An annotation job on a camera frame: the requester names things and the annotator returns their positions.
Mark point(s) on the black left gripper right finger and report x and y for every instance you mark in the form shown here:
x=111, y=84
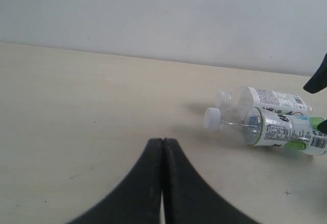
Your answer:
x=187, y=197

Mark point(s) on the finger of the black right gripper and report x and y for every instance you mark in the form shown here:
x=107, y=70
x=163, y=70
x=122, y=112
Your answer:
x=322, y=126
x=318, y=81

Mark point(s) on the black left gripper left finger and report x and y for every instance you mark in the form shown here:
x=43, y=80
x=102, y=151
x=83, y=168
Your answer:
x=137, y=198

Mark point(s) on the green lime label bottle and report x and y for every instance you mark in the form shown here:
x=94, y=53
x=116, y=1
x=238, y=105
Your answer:
x=260, y=127

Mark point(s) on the colourful floral label bottle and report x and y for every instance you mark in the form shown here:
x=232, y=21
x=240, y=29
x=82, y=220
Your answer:
x=277, y=102

